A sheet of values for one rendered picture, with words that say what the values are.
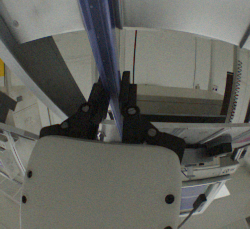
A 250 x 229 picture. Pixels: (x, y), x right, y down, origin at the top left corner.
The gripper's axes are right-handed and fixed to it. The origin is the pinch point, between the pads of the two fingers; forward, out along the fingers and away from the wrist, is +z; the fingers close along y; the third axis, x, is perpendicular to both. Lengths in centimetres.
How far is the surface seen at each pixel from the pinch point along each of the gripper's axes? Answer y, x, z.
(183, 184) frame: 28, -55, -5
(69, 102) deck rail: -8.1, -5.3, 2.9
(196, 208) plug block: 17.1, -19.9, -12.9
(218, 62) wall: 136, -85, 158
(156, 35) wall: 29, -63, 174
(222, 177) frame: 52, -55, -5
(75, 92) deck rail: -8.1, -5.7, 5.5
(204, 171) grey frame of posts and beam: 38, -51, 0
